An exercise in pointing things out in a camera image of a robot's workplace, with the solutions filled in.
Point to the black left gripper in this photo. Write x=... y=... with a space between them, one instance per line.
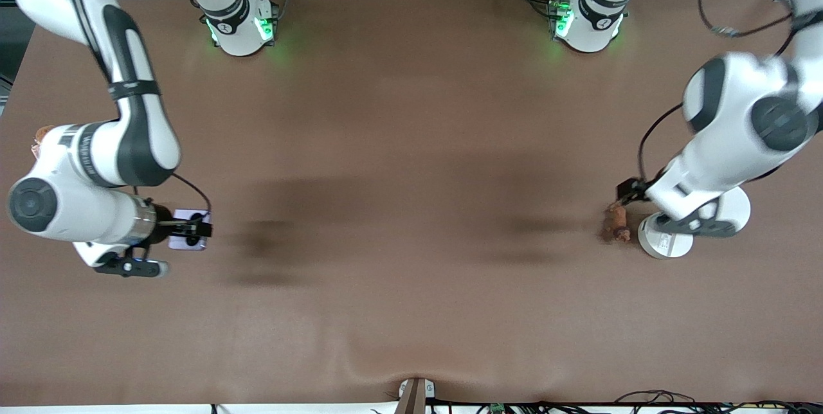
x=631 y=191

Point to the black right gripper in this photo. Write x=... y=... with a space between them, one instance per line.
x=164 y=221

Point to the lilac phone with black lenses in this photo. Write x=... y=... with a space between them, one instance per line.
x=184 y=215

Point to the brown lion statue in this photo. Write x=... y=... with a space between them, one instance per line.
x=618 y=221

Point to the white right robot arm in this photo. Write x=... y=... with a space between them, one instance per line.
x=83 y=157

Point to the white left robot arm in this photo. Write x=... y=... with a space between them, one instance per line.
x=739 y=105

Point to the white round desk lamp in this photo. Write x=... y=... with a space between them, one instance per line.
x=665 y=243

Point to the brown monkey plush with tag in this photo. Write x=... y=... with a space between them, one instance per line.
x=43 y=135

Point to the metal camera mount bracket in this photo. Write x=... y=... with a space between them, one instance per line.
x=415 y=396

